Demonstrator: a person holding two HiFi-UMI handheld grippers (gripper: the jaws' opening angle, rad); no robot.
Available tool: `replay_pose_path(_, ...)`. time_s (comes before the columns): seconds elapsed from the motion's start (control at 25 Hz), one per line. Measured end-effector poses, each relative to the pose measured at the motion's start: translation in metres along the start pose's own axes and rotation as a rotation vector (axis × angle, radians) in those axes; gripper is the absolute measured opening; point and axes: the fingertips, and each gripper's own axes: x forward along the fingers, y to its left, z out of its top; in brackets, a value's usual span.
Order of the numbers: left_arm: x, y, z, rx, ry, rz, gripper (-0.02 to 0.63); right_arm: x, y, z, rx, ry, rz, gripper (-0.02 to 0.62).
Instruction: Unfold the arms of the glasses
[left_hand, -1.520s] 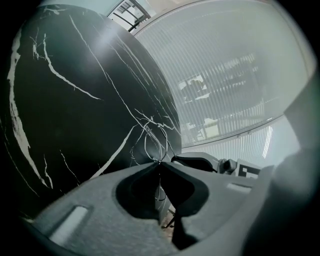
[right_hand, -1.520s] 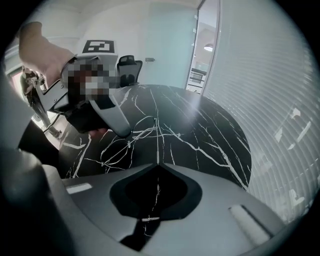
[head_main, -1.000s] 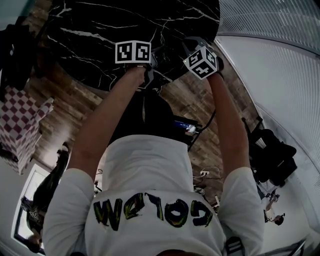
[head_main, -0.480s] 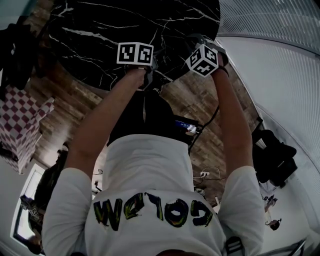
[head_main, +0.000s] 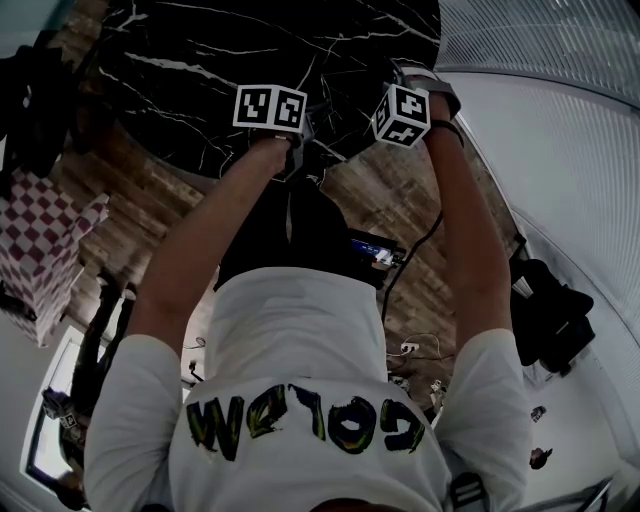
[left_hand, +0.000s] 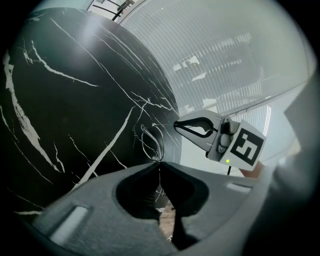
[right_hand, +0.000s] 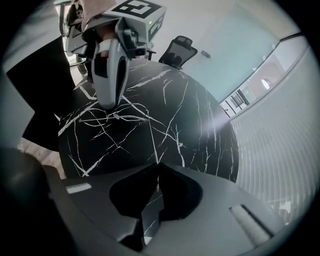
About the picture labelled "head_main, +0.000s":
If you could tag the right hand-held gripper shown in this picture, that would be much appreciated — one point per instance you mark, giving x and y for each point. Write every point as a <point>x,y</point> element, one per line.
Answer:
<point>405,117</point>

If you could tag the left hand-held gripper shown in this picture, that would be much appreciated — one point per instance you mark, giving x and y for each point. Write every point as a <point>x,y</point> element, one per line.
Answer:
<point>265,107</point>

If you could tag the person's left forearm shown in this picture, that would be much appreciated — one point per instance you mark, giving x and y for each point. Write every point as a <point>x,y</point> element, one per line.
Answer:
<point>200,235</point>

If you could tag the person's right hand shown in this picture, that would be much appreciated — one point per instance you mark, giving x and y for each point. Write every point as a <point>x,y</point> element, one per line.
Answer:
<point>440,110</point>

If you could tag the black wristband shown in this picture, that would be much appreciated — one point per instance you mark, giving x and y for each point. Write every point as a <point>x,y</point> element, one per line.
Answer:
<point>450,129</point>

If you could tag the round black marble table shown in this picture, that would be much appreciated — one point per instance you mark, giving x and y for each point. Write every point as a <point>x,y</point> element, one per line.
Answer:
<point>210,60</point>

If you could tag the person's black shoe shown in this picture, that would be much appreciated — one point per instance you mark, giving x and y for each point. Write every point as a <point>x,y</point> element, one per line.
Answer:
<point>312,177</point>

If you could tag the person's black trousers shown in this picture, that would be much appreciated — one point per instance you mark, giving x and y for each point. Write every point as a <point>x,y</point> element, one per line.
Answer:
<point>300,235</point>

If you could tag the black box blue screen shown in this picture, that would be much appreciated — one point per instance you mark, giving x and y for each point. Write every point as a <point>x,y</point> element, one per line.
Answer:
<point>375,247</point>

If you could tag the black office chair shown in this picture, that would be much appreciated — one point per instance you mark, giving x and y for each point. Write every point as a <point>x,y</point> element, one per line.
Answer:
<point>40,100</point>
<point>550,310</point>

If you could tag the white power strip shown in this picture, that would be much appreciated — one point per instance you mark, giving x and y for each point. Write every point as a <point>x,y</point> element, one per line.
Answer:
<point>410,346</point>

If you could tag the person's white printed T-shirt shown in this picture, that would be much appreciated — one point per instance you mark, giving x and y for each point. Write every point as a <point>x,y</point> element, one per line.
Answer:
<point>300,340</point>

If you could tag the pink white checkered cloth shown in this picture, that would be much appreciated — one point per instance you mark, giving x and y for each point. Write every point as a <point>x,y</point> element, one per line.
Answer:
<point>40,250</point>

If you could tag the small black white gadget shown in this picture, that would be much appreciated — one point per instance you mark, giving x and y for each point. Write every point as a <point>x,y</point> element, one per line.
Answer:
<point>538,414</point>

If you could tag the small dark round gadget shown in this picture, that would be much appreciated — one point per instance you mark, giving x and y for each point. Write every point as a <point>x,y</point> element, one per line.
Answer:
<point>540,459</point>

